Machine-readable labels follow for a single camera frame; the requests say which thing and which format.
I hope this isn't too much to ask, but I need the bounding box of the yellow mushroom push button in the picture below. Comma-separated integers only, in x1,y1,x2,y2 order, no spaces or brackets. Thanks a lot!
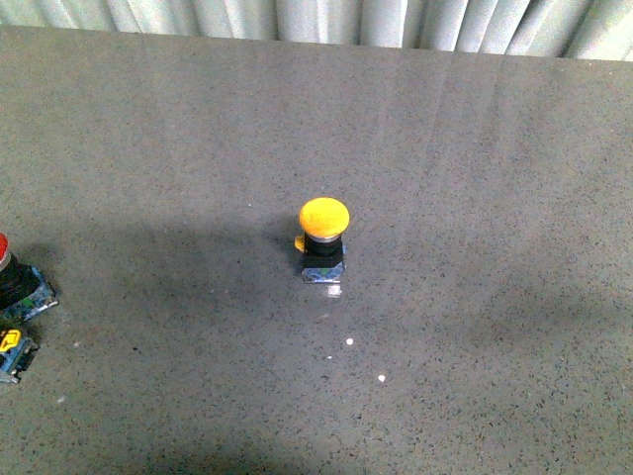
294,197,350,284

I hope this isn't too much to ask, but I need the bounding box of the red mushroom push button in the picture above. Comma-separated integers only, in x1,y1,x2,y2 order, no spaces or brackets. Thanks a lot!
1,234,58,322

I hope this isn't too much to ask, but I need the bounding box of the push button with yellow tab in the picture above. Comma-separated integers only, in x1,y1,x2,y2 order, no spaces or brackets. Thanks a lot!
1,329,40,384

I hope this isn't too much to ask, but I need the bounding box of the white pleated curtain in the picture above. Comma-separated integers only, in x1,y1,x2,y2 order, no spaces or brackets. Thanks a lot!
1,0,632,61

